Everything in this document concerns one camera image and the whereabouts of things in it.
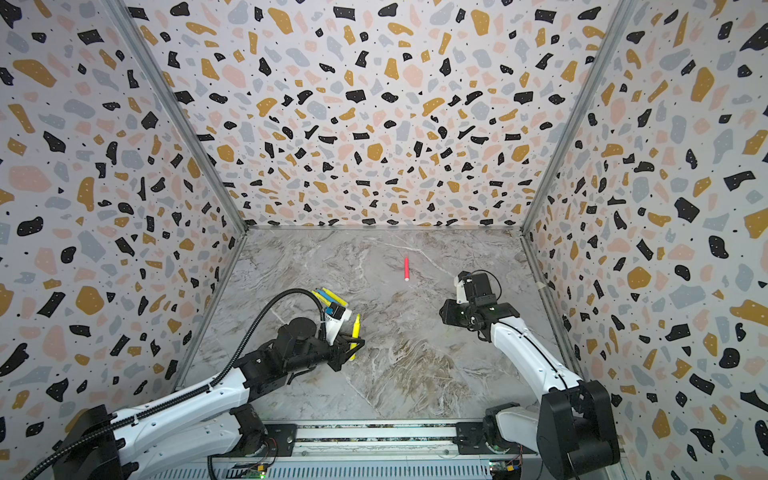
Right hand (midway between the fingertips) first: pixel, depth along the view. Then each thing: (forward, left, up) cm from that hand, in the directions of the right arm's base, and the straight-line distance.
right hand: (441, 306), depth 86 cm
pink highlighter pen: (+22, +10, -12) cm, 27 cm away
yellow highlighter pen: (-11, +22, +5) cm, 26 cm away
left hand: (-12, +21, +5) cm, 24 cm away
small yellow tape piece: (+18, -39, -16) cm, 45 cm away
